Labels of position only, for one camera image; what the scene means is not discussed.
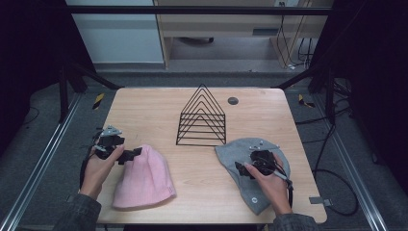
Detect pink knit beanie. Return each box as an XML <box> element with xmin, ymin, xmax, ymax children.
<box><xmin>112</xmin><ymin>143</ymin><xmax>177</xmax><ymax>211</ymax></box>

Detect black floor cable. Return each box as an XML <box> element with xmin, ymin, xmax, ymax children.
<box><xmin>293</xmin><ymin>80</ymin><xmax>360</xmax><ymax>218</ymax></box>

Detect aluminium floor rail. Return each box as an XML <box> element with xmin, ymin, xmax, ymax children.
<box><xmin>311</xmin><ymin>94</ymin><xmax>390</xmax><ymax>231</ymax></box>
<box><xmin>0</xmin><ymin>91</ymin><xmax>84</xmax><ymax>231</ymax></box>

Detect grey knit beanie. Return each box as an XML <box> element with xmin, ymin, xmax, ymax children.
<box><xmin>214</xmin><ymin>137</ymin><xmax>292</xmax><ymax>217</ymax></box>

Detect grey tape piece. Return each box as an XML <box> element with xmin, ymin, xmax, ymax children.
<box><xmin>308</xmin><ymin>195</ymin><xmax>333</xmax><ymax>208</ymax></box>

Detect yellow black hazard tape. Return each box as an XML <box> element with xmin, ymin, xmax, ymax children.
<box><xmin>297</xmin><ymin>93</ymin><xmax>317</xmax><ymax>109</ymax></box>
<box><xmin>91</xmin><ymin>92</ymin><xmax>106</xmax><ymax>111</ymax></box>

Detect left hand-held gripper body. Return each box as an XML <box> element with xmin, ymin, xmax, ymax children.
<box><xmin>93</xmin><ymin>125</ymin><xmax>126</xmax><ymax>161</ymax></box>

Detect black wire triangular rack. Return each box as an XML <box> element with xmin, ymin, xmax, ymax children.
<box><xmin>175</xmin><ymin>83</ymin><xmax>228</xmax><ymax>148</ymax></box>

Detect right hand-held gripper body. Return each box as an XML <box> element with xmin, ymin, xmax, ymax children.
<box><xmin>247</xmin><ymin>139</ymin><xmax>281</xmax><ymax>176</ymax></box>

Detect black horizontal frame bar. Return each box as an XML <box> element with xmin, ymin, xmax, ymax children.
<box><xmin>64</xmin><ymin>5</ymin><xmax>335</xmax><ymax>16</ymax></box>

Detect left hand-held gripper cable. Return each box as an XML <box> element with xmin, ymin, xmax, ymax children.
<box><xmin>78</xmin><ymin>129</ymin><xmax>103</xmax><ymax>191</ymax></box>

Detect black curtain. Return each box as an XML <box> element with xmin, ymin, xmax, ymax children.
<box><xmin>309</xmin><ymin>0</ymin><xmax>408</xmax><ymax>187</ymax></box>
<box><xmin>0</xmin><ymin>0</ymin><xmax>97</xmax><ymax>158</ymax></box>

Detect black metal stand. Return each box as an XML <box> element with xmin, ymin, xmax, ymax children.
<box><xmin>58</xmin><ymin>61</ymin><xmax>125</xmax><ymax>124</ymax></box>
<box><xmin>274</xmin><ymin>63</ymin><xmax>337</xmax><ymax>125</ymax></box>

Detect right hand-held gripper cable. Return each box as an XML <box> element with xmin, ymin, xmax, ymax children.
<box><xmin>271</xmin><ymin>160</ymin><xmax>295</xmax><ymax>209</ymax></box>

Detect white cabinet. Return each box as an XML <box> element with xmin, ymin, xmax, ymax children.
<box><xmin>64</xmin><ymin>0</ymin><xmax>166</xmax><ymax>65</ymax></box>

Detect hand-held gripper cable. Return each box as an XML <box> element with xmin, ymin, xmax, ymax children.
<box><xmin>271</xmin><ymin>160</ymin><xmax>295</xmax><ymax>209</ymax></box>
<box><xmin>78</xmin><ymin>129</ymin><xmax>103</xmax><ymax>191</ymax></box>

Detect person's right hand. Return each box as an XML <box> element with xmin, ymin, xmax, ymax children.
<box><xmin>243</xmin><ymin>153</ymin><xmax>293</xmax><ymax>217</ymax></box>

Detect hanging black cables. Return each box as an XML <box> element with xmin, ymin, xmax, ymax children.
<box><xmin>276</xmin><ymin>1</ymin><xmax>315</xmax><ymax>71</ymax></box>

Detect person's left hand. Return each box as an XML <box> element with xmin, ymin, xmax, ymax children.
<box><xmin>79</xmin><ymin>144</ymin><xmax>126</xmax><ymax>201</ymax></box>

